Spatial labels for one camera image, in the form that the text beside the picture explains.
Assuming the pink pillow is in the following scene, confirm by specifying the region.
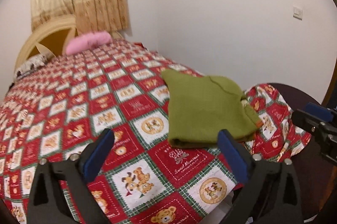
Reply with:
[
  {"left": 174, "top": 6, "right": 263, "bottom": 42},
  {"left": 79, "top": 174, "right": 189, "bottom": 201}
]
[{"left": 64, "top": 31, "right": 112, "bottom": 56}]

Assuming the red patchwork bear bedspread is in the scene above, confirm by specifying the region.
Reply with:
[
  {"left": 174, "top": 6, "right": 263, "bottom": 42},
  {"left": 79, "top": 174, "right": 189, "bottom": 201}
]
[{"left": 1, "top": 40, "right": 311, "bottom": 223}]

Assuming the cream wooden headboard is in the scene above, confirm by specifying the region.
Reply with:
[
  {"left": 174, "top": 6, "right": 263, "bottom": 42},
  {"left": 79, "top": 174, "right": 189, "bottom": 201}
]
[{"left": 14, "top": 15, "right": 123, "bottom": 70}]

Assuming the green orange striped sweater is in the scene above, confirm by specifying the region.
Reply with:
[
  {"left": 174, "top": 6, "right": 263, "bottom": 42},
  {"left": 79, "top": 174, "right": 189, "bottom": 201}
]
[{"left": 161, "top": 69, "right": 263, "bottom": 149}]

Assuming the white wall switch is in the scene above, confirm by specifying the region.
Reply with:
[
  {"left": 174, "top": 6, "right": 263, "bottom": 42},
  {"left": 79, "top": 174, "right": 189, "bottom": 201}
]
[{"left": 293, "top": 7, "right": 303, "bottom": 20}]

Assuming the white car print pillow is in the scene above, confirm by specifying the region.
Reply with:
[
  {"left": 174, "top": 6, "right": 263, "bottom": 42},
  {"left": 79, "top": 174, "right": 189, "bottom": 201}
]
[{"left": 13, "top": 53, "right": 55, "bottom": 81}]

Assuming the dark round footboard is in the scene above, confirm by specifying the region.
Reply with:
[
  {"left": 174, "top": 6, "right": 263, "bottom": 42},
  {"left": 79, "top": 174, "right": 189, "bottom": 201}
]
[{"left": 271, "top": 83, "right": 336, "bottom": 220}]

